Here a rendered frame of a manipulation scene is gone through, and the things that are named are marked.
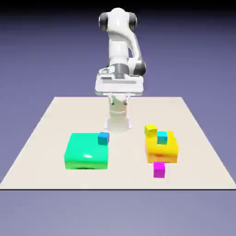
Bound large green box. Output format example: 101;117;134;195
64;132;110;171

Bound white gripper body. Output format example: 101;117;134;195
94;74;144;97

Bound small magenta cube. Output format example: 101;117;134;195
153;162;166;179

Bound large yellow box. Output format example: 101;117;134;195
145;130;179;164

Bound small blue cube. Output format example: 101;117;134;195
97;131;110;146

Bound small cyan cube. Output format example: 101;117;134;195
157;131;169;146

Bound small yellow cube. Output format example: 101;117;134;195
144;124;158;138

